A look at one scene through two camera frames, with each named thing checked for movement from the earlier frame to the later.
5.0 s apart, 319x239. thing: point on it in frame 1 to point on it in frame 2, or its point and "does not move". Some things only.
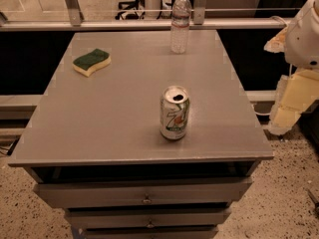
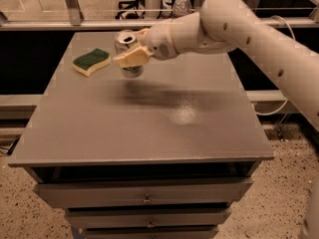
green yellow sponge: (87, 64) does not move
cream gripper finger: (278, 43) to (142, 33)
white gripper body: (303, 40) to (159, 41)
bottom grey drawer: (152, 232) does not move
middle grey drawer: (141, 218) does not move
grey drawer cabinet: (94, 143) does not move
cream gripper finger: (294, 93) to (137, 57)
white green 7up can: (174, 113) to (126, 41)
